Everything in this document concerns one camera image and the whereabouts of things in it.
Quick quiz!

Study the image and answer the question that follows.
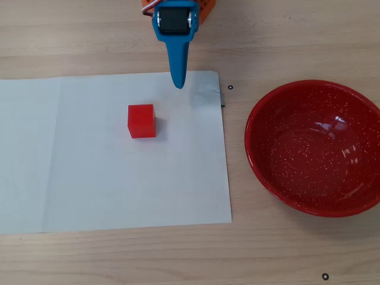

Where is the red cube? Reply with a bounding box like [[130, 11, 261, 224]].
[[127, 103, 157, 140]]

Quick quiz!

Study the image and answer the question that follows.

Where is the white red gripper servo wire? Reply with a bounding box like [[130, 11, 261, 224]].
[[141, 1, 156, 18]]

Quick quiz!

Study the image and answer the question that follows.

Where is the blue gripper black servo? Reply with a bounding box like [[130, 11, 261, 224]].
[[151, 1, 200, 90]]

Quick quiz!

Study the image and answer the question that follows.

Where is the white paper sheet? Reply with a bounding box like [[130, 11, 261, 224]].
[[0, 70, 233, 236]]

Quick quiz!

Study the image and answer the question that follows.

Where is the red speckled bowl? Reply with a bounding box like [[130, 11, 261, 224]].
[[244, 79, 380, 219]]

